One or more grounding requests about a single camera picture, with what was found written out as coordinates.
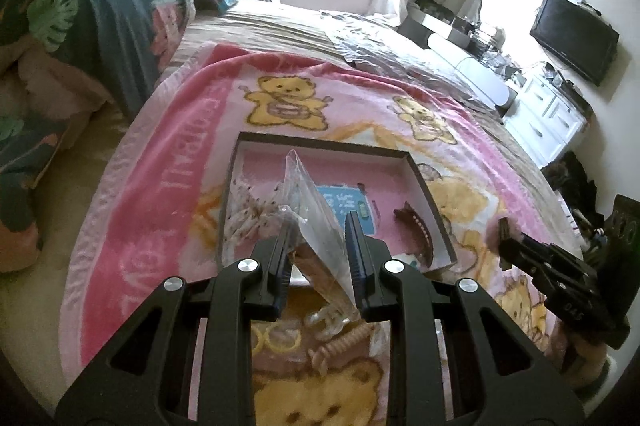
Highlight clear plastic zip bag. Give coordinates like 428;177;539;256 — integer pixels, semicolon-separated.
277;150;363;322

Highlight dark floral duvet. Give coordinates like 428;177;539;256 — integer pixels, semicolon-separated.
0;0;195;275

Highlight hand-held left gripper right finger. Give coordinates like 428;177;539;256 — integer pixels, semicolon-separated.
345;210;586;426

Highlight brown hair claw clip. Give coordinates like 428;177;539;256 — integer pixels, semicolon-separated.
392;202;436;267

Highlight blue printed card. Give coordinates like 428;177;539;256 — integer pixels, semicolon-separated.
320;183;377;235

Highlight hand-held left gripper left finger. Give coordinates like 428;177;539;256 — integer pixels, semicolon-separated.
55;206;296;426

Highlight beige spiral hair tie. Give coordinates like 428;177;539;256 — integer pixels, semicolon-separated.
312;323;374;377

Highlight white curved bed footboard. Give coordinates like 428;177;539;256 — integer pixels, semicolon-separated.
427;33;521;111

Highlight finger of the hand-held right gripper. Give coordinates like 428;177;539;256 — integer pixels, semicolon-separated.
499;238;556;279
500;217;581;259

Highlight black flat television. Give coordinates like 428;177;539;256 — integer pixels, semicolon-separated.
529;0;621;88

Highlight white patterned hair bow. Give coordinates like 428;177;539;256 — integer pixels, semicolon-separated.
222;183;287;257

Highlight clear plastic hair clip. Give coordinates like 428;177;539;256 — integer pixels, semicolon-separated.
305;303;352;343

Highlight yellow ring hair ties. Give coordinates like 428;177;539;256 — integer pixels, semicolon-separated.
252;325;302;355

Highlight dark clothes pile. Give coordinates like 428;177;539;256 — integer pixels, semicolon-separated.
542;151;612;247

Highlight dark cardboard box tray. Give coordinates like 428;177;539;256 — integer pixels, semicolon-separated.
217;132;457;279

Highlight person's right hand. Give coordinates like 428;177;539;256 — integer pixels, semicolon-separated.
565;331;611;388

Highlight white drawer cabinet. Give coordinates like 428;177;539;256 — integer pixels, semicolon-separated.
502;73;589;167

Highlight dark storage box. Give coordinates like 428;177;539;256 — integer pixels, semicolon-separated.
400;0;482;50

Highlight pink bear printed blanket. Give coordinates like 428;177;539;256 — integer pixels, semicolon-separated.
60;43;586;426

